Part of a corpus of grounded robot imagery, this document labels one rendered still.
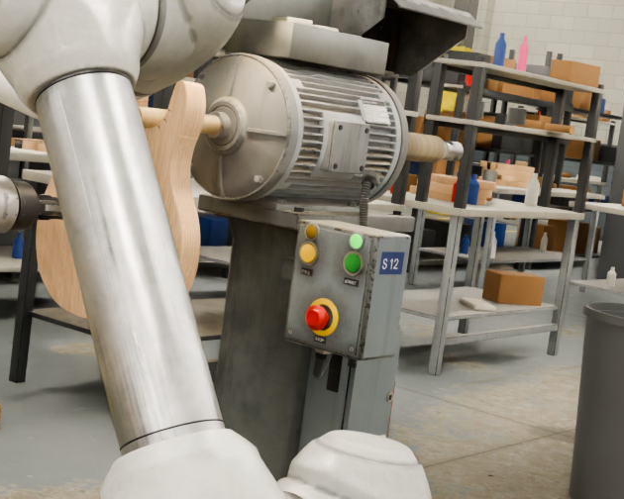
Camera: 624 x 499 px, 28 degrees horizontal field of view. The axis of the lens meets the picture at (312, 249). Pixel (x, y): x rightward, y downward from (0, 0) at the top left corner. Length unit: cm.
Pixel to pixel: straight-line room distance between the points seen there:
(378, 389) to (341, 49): 62
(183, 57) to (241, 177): 73
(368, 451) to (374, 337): 74
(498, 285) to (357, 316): 562
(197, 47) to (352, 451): 48
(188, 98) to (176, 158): 10
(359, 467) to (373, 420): 107
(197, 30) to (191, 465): 50
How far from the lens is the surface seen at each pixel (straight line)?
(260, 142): 208
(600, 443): 467
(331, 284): 196
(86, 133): 123
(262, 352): 228
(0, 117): 432
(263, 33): 216
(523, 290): 762
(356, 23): 244
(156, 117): 199
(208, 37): 138
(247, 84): 211
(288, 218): 213
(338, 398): 221
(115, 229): 119
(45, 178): 521
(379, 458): 123
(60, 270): 214
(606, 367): 461
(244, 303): 231
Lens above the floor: 129
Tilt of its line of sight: 6 degrees down
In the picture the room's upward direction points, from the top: 8 degrees clockwise
